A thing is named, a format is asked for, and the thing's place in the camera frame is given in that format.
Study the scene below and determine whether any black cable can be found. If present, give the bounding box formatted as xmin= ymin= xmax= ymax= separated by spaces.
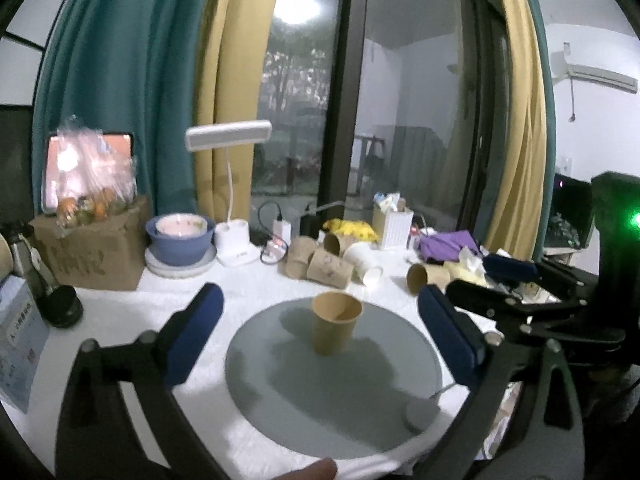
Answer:
xmin=256 ymin=201 xmax=287 ymax=242

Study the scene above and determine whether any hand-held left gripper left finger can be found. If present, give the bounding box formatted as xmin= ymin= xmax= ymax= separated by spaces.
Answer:
xmin=54 ymin=282 xmax=226 ymax=480

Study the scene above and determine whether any white air conditioner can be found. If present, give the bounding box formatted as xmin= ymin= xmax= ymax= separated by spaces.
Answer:
xmin=549 ymin=62 xmax=639 ymax=94

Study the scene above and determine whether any wide teal curtain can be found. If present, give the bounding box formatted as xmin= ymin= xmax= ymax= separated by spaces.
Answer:
xmin=32 ymin=0 xmax=222 ymax=217

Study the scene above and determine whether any purple cloth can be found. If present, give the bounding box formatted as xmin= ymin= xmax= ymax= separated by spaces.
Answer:
xmin=417 ymin=230 xmax=482 ymax=264

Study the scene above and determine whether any black laptop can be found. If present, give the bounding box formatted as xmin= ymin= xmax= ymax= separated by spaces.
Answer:
xmin=542 ymin=172 xmax=599 ymax=262

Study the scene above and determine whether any narrow teal curtain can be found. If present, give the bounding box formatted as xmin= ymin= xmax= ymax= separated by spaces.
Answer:
xmin=519 ymin=0 xmax=559 ymax=257

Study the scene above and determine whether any glass sliding door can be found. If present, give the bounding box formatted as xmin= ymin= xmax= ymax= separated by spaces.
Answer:
xmin=249 ymin=0 xmax=512 ymax=235

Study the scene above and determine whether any black gadget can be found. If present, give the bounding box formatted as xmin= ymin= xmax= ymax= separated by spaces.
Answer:
xmin=299 ymin=200 xmax=347 ymax=239

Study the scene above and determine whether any blue bowl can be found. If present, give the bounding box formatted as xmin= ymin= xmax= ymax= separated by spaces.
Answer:
xmin=145 ymin=214 xmax=217 ymax=267

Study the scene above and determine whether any white power strip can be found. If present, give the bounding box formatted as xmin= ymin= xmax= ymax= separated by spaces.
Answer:
xmin=259 ymin=239 xmax=290 ymax=265

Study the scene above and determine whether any plain brown paper cup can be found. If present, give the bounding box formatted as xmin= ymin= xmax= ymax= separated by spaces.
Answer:
xmin=312 ymin=292 xmax=363 ymax=357

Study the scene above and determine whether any white tissue box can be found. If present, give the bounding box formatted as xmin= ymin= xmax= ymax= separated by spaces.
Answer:
xmin=372 ymin=192 xmax=415 ymax=251

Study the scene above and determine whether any crumpled tissue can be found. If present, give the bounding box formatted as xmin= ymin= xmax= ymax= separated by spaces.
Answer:
xmin=444 ymin=247 xmax=489 ymax=282

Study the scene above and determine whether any black flask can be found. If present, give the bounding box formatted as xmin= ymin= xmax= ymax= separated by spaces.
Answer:
xmin=4 ymin=221 xmax=84 ymax=329

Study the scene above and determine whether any clear bag of fruit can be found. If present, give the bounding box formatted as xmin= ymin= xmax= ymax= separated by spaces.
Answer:
xmin=54 ymin=116 xmax=139 ymax=229

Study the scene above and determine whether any grey plate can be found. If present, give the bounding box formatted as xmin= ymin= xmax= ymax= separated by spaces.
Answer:
xmin=144 ymin=244 xmax=219 ymax=277

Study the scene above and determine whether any yellow curtain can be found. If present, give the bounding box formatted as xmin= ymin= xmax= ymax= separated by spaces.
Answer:
xmin=192 ymin=0 xmax=289 ymax=227
xmin=486 ymin=0 xmax=549 ymax=262

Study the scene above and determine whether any blue and white carton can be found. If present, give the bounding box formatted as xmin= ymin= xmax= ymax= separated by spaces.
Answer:
xmin=0 ymin=275 xmax=51 ymax=414

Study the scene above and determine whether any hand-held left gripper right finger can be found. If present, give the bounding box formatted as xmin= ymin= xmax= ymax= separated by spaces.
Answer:
xmin=414 ymin=285 xmax=587 ymax=480

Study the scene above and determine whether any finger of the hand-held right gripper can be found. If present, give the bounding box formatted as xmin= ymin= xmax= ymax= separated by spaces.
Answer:
xmin=444 ymin=279 xmax=591 ymax=320
xmin=483 ymin=253 xmax=592 ymax=298

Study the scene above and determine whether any yellow cloth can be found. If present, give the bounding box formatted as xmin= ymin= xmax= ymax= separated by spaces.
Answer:
xmin=322 ymin=218 xmax=379 ymax=244

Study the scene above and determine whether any white paper cup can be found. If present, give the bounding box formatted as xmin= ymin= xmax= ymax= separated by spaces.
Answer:
xmin=342 ymin=242 xmax=384 ymax=287

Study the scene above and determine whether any pink bowl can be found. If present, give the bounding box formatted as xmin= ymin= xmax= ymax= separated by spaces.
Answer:
xmin=155 ymin=215 xmax=209 ymax=237

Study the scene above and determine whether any white round puck with cable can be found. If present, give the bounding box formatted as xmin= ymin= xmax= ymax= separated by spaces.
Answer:
xmin=404 ymin=381 xmax=459 ymax=434

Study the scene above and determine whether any person's left hand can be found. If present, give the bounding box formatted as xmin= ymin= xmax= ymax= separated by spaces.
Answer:
xmin=276 ymin=457 xmax=339 ymax=480

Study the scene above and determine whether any white desk lamp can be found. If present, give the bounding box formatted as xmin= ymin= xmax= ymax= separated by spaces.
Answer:
xmin=185 ymin=119 xmax=273 ymax=269

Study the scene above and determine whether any grey round mat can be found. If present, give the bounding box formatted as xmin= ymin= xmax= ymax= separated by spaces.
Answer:
xmin=224 ymin=295 xmax=444 ymax=457

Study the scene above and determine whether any cardboard box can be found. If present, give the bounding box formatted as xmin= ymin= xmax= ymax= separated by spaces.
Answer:
xmin=29 ymin=195 xmax=152 ymax=291

